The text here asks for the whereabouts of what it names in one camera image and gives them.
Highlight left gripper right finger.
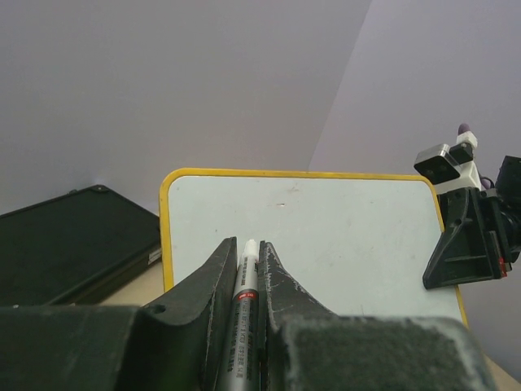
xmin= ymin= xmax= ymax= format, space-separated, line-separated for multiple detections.
xmin=260 ymin=241 xmax=495 ymax=390

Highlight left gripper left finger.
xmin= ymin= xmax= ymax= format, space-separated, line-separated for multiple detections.
xmin=1 ymin=237 xmax=237 ymax=390

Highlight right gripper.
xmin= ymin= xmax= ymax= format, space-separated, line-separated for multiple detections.
xmin=422 ymin=187 xmax=520 ymax=289

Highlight white marker pen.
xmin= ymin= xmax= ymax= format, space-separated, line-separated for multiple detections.
xmin=216 ymin=239 xmax=260 ymax=390

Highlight orange framed whiteboard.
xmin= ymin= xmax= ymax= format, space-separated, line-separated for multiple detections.
xmin=159 ymin=168 xmax=466 ymax=321

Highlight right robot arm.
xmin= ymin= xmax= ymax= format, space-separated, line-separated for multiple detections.
xmin=422 ymin=156 xmax=520 ymax=290

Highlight black hard case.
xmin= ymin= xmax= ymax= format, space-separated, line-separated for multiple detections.
xmin=1 ymin=185 xmax=162 ymax=306

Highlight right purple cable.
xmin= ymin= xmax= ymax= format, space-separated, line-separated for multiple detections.
xmin=457 ymin=122 xmax=492 ymax=191

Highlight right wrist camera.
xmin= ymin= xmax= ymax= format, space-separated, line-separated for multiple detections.
xmin=414 ymin=131 xmax=483 ymax=196

